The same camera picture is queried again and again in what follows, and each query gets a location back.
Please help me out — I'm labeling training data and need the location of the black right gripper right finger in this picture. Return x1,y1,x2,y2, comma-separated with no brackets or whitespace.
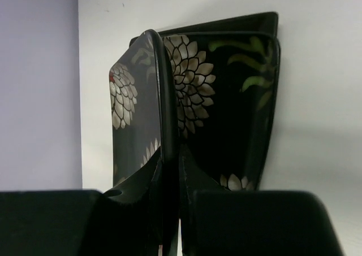
179,145,343,255

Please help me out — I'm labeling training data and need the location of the square teal black plate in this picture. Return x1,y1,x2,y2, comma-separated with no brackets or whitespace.
158,11,279,45

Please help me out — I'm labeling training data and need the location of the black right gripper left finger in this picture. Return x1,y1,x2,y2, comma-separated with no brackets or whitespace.
1,152,161,255

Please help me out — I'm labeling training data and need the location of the black white floral square plate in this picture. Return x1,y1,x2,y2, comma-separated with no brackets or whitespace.
163,31,281,191

